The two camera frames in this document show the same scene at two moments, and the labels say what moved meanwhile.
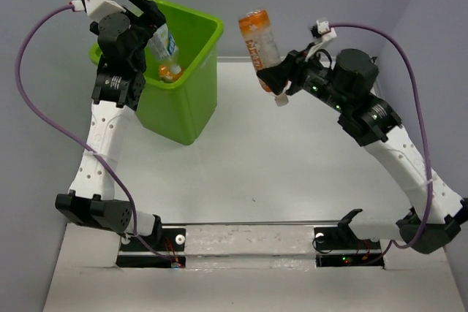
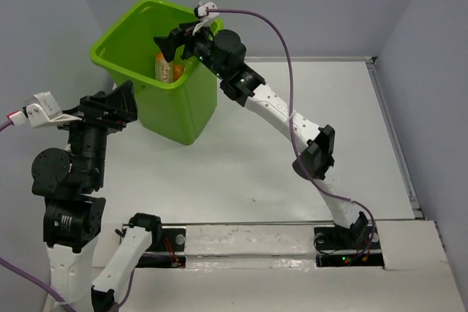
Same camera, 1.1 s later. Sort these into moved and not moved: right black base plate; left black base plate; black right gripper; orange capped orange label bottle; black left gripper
Moved: orange capped orange label bottle; black left gripper; black right gripper
Not moved: left black base plate; right black base plate
